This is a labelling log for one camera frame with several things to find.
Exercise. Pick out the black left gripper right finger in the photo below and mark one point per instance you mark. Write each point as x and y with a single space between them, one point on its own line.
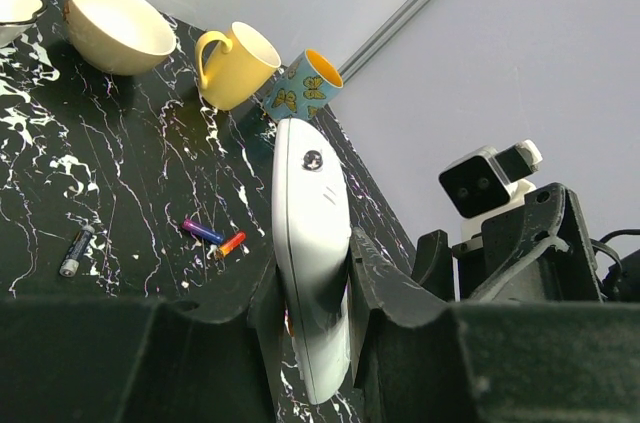
417 358

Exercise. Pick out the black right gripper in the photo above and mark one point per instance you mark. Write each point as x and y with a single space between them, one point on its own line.
538 251

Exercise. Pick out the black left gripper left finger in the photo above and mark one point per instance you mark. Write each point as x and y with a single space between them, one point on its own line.
213 356

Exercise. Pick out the white remote control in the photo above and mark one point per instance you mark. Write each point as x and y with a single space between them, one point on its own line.
311 235

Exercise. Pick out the purple blue battery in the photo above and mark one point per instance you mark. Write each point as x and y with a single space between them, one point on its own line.
203 232

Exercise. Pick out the red orange battery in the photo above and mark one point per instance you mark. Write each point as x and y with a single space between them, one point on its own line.
228 246

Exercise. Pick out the blue butterfly mug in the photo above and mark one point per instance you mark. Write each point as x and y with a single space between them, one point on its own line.
304 88

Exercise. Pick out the cream round bowl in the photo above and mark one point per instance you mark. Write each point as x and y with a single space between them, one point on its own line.
119 37

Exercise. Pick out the yellow mug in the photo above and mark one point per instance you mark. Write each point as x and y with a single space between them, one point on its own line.
232 66

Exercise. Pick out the white scalloped bowl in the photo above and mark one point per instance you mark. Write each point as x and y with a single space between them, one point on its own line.
17 16

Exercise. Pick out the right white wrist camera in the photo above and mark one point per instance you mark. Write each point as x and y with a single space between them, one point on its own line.
488 182

